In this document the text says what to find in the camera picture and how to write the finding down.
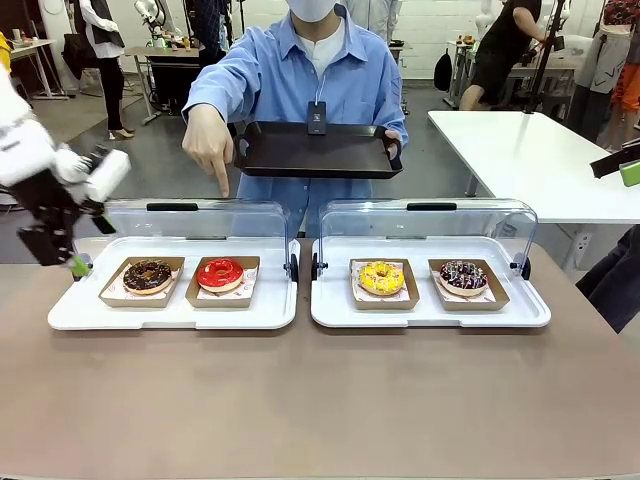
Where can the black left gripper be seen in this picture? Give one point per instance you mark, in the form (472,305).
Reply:
(47,200)

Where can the red glazed donut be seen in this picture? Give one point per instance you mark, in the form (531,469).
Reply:
(210,280)

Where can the brown paper donut tray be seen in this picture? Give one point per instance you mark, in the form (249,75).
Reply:
(411,292)
(500,297)
(112,297)
(250,295)

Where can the black serving tray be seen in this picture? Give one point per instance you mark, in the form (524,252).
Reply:
(315,155)

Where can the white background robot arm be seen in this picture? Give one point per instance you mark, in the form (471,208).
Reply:
(150,20)

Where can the person's left forearm blue sleeve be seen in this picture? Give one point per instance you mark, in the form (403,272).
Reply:
(392,110)

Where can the person's right forearm blue sleeve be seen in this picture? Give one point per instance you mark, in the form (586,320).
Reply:
(210,90)

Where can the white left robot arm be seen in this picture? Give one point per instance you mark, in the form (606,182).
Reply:
(20,135)

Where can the chocolate glazed donut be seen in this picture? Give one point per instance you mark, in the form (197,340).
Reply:
(135,282)

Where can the person in dark jeans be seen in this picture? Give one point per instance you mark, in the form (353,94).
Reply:
(615,285)

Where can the person in black clothes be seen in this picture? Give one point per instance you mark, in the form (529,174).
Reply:
(505,45)

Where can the purple sprinkled donut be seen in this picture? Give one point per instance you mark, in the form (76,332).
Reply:
(452,285)

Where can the person torso in blue shirt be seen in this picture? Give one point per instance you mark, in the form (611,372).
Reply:
(280,75)

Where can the yellow sprinkled donut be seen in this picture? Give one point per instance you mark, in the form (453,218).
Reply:
(370,285)

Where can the person's right hand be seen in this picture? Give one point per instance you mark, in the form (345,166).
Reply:
(207,140)

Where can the person's left hand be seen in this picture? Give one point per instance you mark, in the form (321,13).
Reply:
(395,142)

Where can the white table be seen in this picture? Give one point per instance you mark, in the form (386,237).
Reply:
(525,160)

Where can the mannequin in orange white clothes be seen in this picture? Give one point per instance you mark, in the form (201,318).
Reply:
(600,65)

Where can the black tripod pole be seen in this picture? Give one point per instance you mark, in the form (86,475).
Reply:
(545,55)

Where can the clear display case lid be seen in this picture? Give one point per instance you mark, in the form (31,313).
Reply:
(475,222)
(250,220)

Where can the white background desk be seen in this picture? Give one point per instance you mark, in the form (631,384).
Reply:
(30,47)

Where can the black backpack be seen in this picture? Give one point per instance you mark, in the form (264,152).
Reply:
(443,72)

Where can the white display case base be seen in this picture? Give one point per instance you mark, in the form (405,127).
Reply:
(270,310)
(425,317)

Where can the dark plaid hanging garment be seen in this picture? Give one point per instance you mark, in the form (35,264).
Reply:
(210,25)

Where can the black name badge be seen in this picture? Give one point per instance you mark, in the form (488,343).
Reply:
(316,119)

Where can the white face mask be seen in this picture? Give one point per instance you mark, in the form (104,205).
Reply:
(311,9)

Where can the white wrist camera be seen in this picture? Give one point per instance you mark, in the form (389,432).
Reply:
(107,175)

